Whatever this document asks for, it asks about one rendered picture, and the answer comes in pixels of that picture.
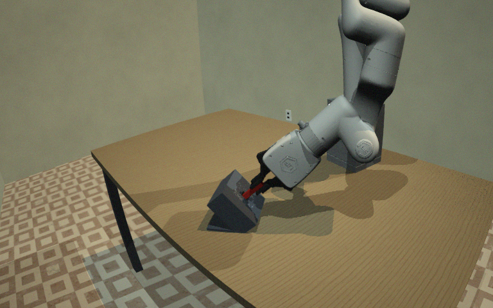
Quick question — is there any dark red rectangular peg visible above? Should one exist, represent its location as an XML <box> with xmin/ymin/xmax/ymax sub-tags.
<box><xmin>242</xmin><ymin>182</ymin><xmax>264</xmax><ymax>199</ymax></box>

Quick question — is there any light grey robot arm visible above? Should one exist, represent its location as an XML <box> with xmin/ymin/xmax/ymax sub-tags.
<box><xmin>297</xmin><ymin>0</ymin><xmax>410</xmax><ymax>164</ymax></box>

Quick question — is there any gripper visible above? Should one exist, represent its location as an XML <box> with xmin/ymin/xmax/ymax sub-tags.
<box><xmin>250</xmin><ymin>129</ymin><xmax>321</xmax><ymax>195</ymax></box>

